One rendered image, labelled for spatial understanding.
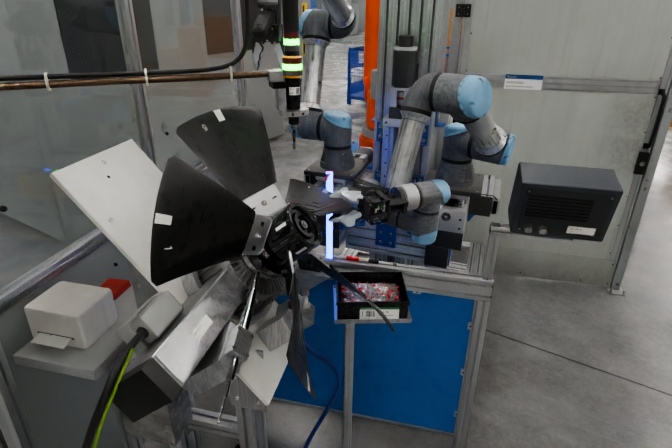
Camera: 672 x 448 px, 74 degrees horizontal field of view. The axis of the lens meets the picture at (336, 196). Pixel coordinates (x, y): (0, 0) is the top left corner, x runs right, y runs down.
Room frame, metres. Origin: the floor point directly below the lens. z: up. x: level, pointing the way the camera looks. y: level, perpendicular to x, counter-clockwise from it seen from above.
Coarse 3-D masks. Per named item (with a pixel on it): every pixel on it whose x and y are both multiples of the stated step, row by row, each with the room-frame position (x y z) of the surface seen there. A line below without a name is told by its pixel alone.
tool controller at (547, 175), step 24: (528, 168) 1.24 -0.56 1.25; (552, 168) 1.23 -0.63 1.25; (576, 168) 1.23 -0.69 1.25; (600, 168) 1.22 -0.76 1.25; (528, 192) 1.17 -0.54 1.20; (552, 192) 1.16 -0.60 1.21; (576, 192) 1.14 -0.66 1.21; (600, 192) 1.13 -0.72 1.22; (528, 216) 1.19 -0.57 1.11; (552, 216) 1.17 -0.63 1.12; (576, 216) 1.16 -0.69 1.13; (600, 216) 1.14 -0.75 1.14; (600, 240) 1.16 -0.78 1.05
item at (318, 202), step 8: (296, 184) 1.25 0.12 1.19; (304, 184) 1.26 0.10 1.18; (312, 184) 1.27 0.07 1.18; (288, 192) 1.19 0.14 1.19; (296, 192) 1.19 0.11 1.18; (304, 192) 1.20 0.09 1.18; (312, 192) 1.21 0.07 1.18; (320, 192) 1.23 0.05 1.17; (328, 192) 1.25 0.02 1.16; (288, 200) 1.13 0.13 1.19; (296, 200) 1.13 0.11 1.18; (304, 200) 1.14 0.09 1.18; (312, 200) 1.14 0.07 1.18; (320, 200) 1.15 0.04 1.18; (328, 200) 1.17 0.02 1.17; (336, 200) 1.20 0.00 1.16; (344, 200) 1.24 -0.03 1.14; (312, 208) 1.08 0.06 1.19; (320, 208) 1.09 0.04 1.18; (328, 208) 1.11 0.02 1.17; (336, 208) 1.13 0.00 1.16; (344, 208) 1.16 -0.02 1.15
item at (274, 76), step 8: (272, 72) 0.99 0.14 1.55; (280, 72) 0.99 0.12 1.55; (272, 80) 0.99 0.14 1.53; (280, 80) 0.99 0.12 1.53; (272, 88) 0.99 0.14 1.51; (280, 88) 0.99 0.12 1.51; (280, 96) 0.99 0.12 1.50; (280, 104) 0.99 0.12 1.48; (280, 112) 1.00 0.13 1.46; (288, 112) 0.99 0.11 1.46; (296, 112) 0.99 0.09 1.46; (304, 112) 1.00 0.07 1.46
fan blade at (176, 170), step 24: (168, 168) 0.74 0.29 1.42; (192, 168) 0.78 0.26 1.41; (168, 192) 0.72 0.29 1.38; (192, 192) 0.75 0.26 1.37; (216, 192) 0.79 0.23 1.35; (192, 216) 0.73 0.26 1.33; (216, 216) 0.77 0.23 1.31; (240, 216) 0.82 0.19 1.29; (168, 240) 0.68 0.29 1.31; (192, 240) 0.72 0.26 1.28; (216, 240) 0.77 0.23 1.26; (240, 240) 0.82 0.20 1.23; (168, 264) 0.67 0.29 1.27; (192, 264) 0.72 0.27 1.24
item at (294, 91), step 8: (288, 80) 1.00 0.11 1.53; (296, 80) 1.01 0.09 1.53; (288, 88) 1.00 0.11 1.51; (296, 88) 1.01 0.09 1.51; (288, 96) 1.00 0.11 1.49; (296, 96) 1.01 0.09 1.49; (288, 104) 1.01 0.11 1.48; (296, 104) 1.01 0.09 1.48; (288, 120) 1.02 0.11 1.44; (296, 120) 1.01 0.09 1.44
